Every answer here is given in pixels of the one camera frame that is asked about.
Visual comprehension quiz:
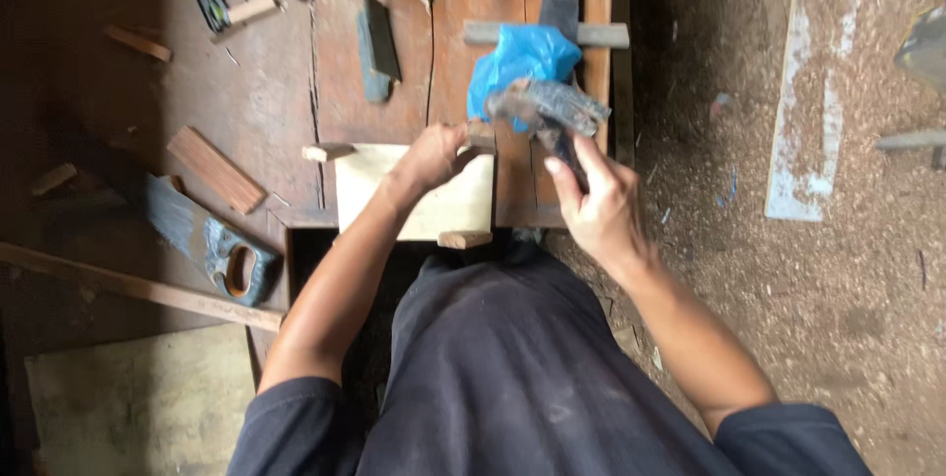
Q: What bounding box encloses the dark sharpening stone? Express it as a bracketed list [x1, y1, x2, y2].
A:
[358, 0, 402, 104]

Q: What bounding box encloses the pale square wooden board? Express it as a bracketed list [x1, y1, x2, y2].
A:
[335, 143, 495, 242]

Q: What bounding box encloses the grey tool on ground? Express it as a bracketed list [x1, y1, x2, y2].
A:
[877, 0, 946, 170]

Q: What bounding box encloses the small pale wooden block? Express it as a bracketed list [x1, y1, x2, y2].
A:
[225, 0, 280, 25]

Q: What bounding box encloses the thin brown wooden stick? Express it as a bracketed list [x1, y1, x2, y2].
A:
[104, 24, 172, 63]

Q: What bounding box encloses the long wooden strip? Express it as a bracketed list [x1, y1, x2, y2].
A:
[0, 241, 284, 334]

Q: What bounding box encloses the person's dark shirt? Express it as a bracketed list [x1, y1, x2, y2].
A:
[226, 239, 875, 476]

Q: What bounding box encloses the person's left hand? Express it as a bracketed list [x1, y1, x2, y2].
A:
[399, 122, 480, 192]

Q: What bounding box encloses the person's right hand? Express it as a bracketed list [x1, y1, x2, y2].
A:
[543, 134, 651, 270]

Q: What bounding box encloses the long white plank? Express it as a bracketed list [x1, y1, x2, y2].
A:
[765, 0, 866, 223]

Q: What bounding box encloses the claw hammer with dark handle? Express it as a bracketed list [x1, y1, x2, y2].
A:
[485, 77, 613, 192]

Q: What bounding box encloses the hand saw with dark handle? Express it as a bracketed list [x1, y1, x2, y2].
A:
[111, 163, 282, 308]

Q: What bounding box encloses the reddish flat wooden block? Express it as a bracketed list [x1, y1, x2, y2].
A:
[166, 126, 266, 215]

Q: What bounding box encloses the grey round wooden bar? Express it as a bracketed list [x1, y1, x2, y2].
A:
[463, 20, 631, 49]

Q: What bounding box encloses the small wooden offcut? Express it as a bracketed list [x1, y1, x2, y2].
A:
[30, 163, 78, 198]

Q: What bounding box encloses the pale plywood sheet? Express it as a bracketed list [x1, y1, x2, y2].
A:
[24, 323, 257, 476]

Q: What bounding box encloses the short wooden batten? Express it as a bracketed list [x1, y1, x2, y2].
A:
[438, 231, 493, 250]
[302, 143, 356, 163]

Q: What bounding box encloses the blue plastic bag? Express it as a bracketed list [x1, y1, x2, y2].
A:
[466, 24, 583, 133]

